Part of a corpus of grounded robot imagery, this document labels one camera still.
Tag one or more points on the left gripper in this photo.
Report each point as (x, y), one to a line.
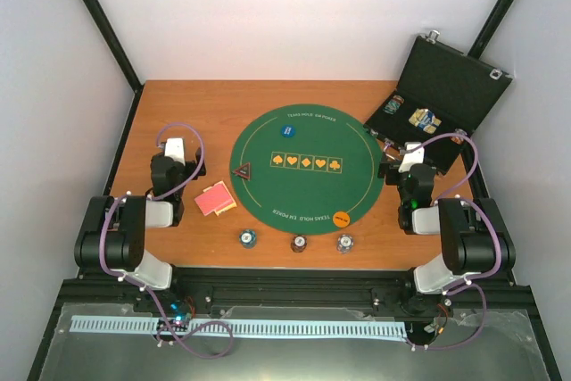
(192, 166)

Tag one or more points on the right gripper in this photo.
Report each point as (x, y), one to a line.
(390, 167)

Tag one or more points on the light blue poker chip stack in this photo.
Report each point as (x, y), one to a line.
(344, 243)

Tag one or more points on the black red poker chip stack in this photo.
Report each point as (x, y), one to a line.
(299, 244)

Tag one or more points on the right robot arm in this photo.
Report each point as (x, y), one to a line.
(475, 242)

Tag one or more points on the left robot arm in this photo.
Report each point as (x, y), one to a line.
(112, 235)

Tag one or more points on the red-backed playing card deck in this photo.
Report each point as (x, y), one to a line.
(200, 202)

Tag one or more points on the yellow playing card box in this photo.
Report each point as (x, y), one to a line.
(218, 199)

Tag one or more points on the chips in case right slot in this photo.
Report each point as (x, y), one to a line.
(458, 136)

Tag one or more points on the chips in case slot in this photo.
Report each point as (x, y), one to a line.
(458, 136)
(393, 104)

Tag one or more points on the blue card deck in case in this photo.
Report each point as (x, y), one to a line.
(425, 120)

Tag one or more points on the black triangular all-in marker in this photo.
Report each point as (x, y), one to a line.
(244, 171)

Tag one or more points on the orange big blind button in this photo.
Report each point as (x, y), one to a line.
(341, 219)

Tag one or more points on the chips in case left slot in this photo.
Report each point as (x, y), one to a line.
(393, 104)

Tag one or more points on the black poker case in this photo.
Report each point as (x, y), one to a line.
(458, 89)

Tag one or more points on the round green poker mat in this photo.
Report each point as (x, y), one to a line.
(299, 183)

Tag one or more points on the blue small blind button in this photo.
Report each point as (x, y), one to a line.
(287, 131)

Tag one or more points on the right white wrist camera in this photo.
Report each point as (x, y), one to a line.
(412, 154)

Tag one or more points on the black aluminium frame rail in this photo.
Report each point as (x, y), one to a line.
(212, 292)

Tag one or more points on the light blue cable duct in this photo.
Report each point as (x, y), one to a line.
(243, 328)

